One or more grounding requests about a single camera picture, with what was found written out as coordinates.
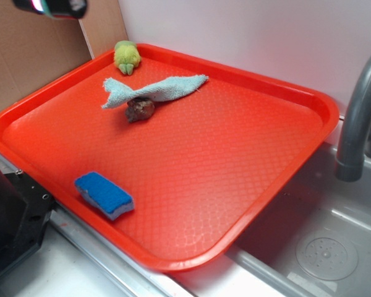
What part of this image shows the yellow green plush toy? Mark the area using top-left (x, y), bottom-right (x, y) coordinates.
top-left (114, 40), bottom-right (142, 75)

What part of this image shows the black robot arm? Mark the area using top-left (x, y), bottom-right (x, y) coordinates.
top-left (12, 0), bottom-right (88, 20)

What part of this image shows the grey plastic sink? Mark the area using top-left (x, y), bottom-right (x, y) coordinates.
top-left (174, 145), bottom-right (371, 296)

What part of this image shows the blue sponge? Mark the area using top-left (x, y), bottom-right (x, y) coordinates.
top-left (74, 172), bottom-right (135, 221)

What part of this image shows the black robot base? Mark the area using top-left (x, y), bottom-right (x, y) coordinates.
top-left (0, 170), bottom-right (54, 278)

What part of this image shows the brown cardboard panel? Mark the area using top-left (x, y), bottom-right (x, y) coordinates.
top-left (0, 1), bottom-right (91, 111)

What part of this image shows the grey faucet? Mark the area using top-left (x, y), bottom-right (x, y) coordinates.
top-left (335, 57), bottom-right (371, 182)

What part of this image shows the light blue cloth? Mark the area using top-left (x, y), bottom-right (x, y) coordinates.
top-left (102, 74), bottom-right (209, 109)

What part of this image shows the red plastic tray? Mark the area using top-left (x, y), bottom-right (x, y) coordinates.
top-left (0, 45), bottom-right (339, 272)

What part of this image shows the brown lumpy toy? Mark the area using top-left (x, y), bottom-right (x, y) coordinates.
top-left (125, 98), bottom-right (155, 123)

